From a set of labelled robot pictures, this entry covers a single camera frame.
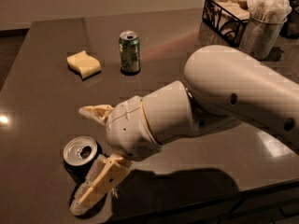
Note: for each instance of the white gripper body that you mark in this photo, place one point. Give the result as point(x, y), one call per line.
point(128, 129)

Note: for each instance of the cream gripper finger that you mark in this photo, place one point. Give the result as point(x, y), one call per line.
point(98, 113)
point(105, 174)

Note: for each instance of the blue pepsi can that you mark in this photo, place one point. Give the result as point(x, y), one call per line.
point(79, 155)

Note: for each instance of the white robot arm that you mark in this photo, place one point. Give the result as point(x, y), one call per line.
point(221, 87)

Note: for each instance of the green soda can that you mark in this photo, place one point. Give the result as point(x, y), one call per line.
point(129, 46)

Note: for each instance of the yellow sponge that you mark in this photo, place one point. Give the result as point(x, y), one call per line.
point(83, 64)

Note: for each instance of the metal mesh cup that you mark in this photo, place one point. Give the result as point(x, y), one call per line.
point(259, 38)

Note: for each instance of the wrapped plastic utensils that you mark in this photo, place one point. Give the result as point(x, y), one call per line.
point(272, 11)

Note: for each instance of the dark object behind cup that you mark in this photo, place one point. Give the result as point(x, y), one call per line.
point(290, 28)

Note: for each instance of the black wire napkin basket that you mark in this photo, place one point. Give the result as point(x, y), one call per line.
point(228, 18)

